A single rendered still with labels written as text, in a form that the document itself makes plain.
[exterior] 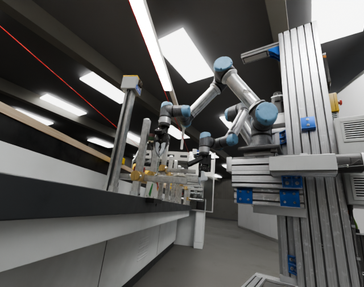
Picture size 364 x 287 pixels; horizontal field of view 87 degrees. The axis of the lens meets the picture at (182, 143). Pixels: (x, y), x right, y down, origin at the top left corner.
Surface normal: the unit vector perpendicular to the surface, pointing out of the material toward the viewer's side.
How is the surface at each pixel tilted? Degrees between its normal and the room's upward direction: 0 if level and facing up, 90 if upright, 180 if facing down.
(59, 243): 90
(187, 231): 90
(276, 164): 90
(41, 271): 90
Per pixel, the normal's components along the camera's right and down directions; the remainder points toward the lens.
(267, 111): -0.14, -0.22
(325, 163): -0.53, -0.31
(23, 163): 0.98, 0.04
